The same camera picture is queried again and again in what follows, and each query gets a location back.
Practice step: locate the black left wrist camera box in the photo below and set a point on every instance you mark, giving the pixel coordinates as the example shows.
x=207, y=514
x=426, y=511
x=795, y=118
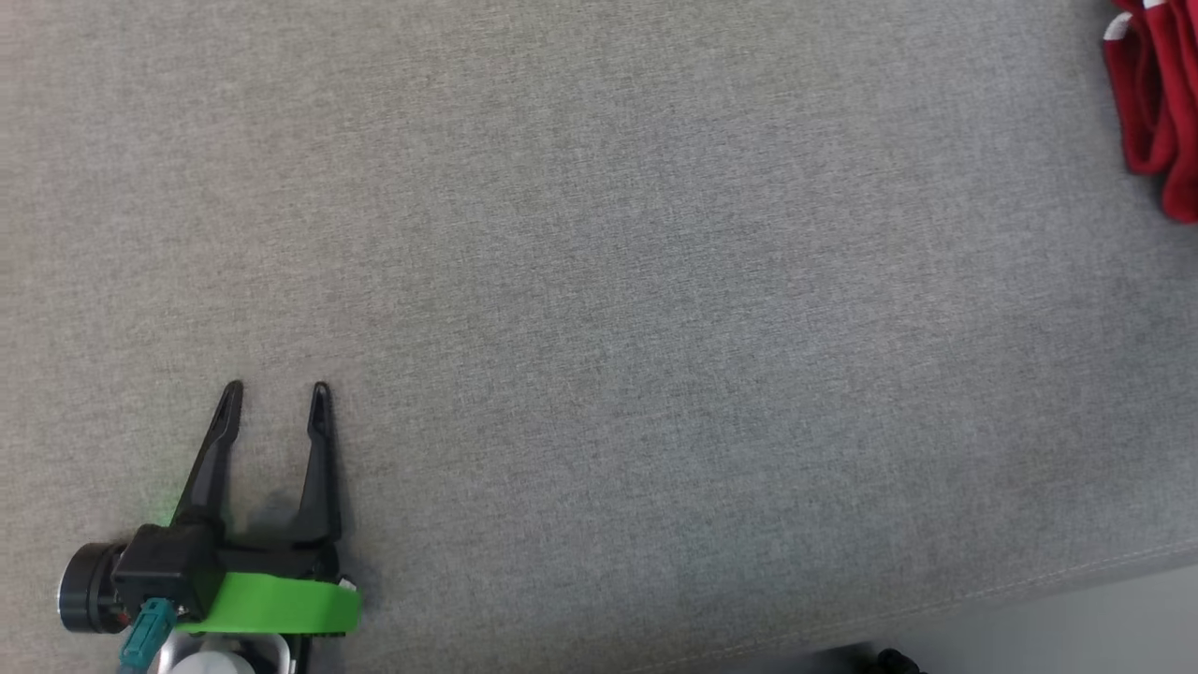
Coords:
x=154, y=585

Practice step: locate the red shorts with white hem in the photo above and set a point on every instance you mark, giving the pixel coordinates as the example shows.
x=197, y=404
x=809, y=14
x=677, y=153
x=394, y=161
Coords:
x=1156, y=103

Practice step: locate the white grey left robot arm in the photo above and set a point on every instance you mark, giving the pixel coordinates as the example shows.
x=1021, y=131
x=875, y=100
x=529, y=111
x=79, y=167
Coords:
x=215, y=660

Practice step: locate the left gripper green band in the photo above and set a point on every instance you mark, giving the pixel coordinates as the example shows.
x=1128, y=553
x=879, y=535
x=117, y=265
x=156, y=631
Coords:
x=281, y=604

